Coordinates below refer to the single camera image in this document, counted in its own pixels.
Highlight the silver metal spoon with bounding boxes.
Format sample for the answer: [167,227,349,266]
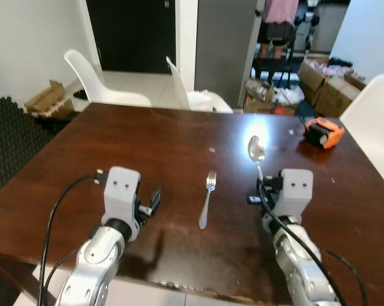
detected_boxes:
[247,135,267,182]

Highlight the orange black tape measure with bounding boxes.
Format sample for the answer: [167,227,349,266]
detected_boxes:
[304,117,345,150]

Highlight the pile of plastic bags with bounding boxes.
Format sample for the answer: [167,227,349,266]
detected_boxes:
[245,78,305,115]

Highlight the white plastic chair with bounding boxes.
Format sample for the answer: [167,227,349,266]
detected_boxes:
[340,73,384,192]
[165,56,234,114]
[64,50,153,108]

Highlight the large brown cardboard box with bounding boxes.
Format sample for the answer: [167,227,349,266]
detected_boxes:
[298,61,329,96]
[316,75,367,117]

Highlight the black chair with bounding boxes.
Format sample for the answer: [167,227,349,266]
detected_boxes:
[252,57,301,90]

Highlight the small open cardboard box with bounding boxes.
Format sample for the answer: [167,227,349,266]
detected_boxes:
[24,80,75,120]

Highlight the black foam floor mats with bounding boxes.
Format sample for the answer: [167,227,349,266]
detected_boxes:
[0,97,68,198]

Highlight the black door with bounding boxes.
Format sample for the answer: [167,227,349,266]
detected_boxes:
[87,0,176,74]

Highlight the person in pink shirt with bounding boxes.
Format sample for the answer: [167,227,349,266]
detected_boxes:
[260,0,301,61]

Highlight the white grey standing robot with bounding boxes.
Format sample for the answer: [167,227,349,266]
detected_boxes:
[303,0,323,45]

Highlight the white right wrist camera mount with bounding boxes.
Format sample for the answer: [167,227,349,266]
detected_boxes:
[278,169,313,221]

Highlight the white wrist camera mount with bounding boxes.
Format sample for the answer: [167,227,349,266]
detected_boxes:
[278,169,313,221]
[103,167,141,224]

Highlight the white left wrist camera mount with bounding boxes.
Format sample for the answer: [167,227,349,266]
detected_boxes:
[103,167,141,224]

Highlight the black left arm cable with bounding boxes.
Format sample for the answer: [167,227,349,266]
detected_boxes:
[38,169,110,306]

